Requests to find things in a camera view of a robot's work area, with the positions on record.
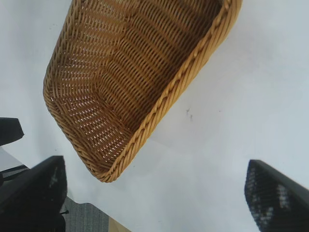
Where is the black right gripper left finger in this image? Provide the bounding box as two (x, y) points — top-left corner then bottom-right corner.
(0, 156), (67, 232)

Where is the tan woven wicker basket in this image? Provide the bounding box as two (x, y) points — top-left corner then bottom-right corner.
(42, 0), (243, 183)

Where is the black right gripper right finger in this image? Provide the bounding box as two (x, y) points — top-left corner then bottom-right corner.
(244, 159), (309, 232)

